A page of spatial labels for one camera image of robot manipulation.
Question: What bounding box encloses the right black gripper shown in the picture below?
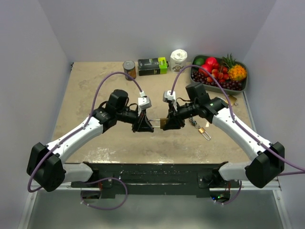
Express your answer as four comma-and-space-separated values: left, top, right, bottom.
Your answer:
161, 101, 197, 131

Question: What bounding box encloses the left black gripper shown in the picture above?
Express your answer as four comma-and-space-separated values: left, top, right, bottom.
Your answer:
117, 105, 156, 133

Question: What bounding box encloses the large brass padlock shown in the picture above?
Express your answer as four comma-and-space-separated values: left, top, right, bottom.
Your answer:
149, 118, 168, 130

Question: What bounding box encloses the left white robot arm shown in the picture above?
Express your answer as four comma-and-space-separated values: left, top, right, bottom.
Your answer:
27, 89, 154, 192

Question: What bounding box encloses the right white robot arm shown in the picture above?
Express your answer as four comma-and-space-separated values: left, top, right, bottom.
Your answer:
162, 83, 285, 188

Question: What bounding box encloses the small brass padlock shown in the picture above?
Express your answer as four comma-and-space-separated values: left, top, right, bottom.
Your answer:
198, 127, 211, 141

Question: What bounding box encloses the black and green box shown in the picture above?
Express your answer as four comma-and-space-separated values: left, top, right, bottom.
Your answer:
138, 57, 169, 76

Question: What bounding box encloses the dark tin can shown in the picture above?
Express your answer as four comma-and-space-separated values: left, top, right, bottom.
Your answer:
122, 60, 136, 79

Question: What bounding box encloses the white paper cup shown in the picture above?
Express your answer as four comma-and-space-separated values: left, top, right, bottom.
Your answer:
169, 49, 188, 73

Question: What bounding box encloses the grey fruit tray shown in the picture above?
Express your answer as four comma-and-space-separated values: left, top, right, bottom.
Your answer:
189, 55, 247, 95

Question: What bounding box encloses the green lime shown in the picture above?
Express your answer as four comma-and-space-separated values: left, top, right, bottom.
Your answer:
193, 57, 205, 68

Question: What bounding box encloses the red apple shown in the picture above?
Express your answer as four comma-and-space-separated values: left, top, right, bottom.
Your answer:
201, 57, 219, 73

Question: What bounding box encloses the dark grape bunch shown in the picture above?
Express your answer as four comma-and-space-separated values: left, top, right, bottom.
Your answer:
190, 71, 244, 91

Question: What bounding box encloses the orange pineapple toy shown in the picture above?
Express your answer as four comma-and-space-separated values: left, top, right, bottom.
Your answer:
222, 54, 247, 82

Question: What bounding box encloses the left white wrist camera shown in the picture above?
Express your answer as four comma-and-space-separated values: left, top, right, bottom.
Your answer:
138, 96, 152, 110

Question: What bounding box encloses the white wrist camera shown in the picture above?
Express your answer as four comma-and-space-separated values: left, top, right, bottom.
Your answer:
138, 96, 152, 110
163, 90, 176, 103

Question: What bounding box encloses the keychain with dark beads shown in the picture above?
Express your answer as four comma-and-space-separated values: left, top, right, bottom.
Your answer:
189, 117, 201, 129

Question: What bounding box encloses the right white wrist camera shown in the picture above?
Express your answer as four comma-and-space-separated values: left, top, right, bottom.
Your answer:
163, 90, 176, 103

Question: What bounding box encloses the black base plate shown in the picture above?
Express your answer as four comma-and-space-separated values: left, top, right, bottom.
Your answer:
71, 163, 239, 200

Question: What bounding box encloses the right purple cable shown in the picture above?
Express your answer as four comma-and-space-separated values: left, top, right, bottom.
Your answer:
170, 64, 305, 177

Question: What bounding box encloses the purple cable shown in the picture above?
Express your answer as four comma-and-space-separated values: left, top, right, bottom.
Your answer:
170, 64, 305, 177
27, 71, 146, 193

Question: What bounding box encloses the aluminium rail frame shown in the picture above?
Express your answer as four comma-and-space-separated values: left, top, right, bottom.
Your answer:
18, 94, 293, 229

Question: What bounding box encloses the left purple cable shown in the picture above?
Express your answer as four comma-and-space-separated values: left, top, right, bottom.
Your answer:
27, 71, 146, 193

